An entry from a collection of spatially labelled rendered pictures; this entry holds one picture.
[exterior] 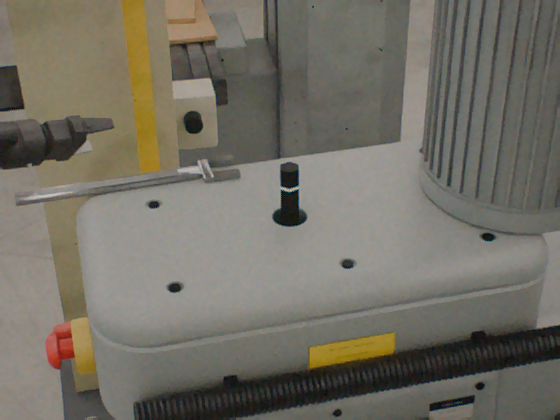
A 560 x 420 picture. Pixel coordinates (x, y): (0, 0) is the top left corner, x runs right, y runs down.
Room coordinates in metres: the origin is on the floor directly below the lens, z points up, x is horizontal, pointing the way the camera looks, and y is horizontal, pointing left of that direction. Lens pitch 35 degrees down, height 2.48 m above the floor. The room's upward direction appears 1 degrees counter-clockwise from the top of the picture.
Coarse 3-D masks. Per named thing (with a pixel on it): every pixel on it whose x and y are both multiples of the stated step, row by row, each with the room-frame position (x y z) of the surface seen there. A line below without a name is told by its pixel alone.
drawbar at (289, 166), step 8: (280, 168) 0.84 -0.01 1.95; (288, 168) 0.84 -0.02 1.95; (296, 168) 0.84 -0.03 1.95; (280, 176) 0.84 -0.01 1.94; (288, 176) 0.83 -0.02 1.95; (296, 176) 0.83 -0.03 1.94; (288, 184) 0.83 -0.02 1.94; (296, 184) 0.83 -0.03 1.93; (288, 192) 0.83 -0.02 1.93; (296, 192) 0.83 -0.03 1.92; (288, 200) 0.83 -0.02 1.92; (296, 200) 0.83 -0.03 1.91; (288, 208) 0.83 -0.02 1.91; (296, 208) 0.83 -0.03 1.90; (288, 216) 0.83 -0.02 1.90; (296, 216) 0.83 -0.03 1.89; (288, 224) 0.83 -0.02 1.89; (296, 224) 0.83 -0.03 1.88
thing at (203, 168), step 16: (208, 160) 0.94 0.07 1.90; (224, 160) 0.94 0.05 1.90; (128, 176) 0.91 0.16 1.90; (144, 176) 0.91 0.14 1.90; (160, 176) 0.91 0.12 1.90; (176, 176) 0.91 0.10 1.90; (192, 176) 0.91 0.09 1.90; (208, 176) 0.91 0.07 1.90; (224, 176) 0.91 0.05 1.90; (240, 176) 0.92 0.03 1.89; (16, 192) 0.89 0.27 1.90; (32, 192) 0.88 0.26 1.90; (48, 192) 0.88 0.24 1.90; (64, 192) 0.88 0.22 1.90; (80, 192) 0.88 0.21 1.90; (96, 192) 0.89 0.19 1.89
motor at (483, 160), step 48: (480, 0) 0.83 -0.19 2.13; (528, 0) 0.81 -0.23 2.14; (432, 48) 0.90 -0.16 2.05; (480, 48) 0.83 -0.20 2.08; (528, 48) 0.80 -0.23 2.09; (432, 96) 0.89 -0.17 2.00; (480, 96) 0.83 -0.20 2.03; (528, 96) 0.80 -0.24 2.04; (432, 144) 0.87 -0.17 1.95; (480, 144) 0.82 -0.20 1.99; (528, 144) 0.80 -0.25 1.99; (432, 192) 0.86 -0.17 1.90; (480, 192) 0.82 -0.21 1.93; (528, 192) 0.80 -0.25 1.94
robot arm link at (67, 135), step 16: (32, 128) 1.56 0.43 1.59; (48, 128) 1.58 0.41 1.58; (64, 128) 1.59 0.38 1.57; (80, 128) 1.59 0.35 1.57; (32, 144) 1.53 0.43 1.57; (48, 144) 1.56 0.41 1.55; (64, 144) 1.57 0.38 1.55; (80, 144) 1.59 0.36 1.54; (32, 160) 1.53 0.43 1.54; (64, 160) 1.62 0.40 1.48
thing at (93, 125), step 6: (84, 120) 1.60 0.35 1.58; (90, 120) 1.61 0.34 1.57; (96, 120) 1.62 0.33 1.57; (102, 120) 1.63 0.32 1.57; (108, 120) 1.63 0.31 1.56; (90, 126) 1.60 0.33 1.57; (96, 126) 1.61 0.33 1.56; (102, 126) 1.62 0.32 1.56; (108, 126) 1.62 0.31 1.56; (114, 126) 1.63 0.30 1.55; (90, 132) 1.59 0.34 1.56; (96, 132) 1.60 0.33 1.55
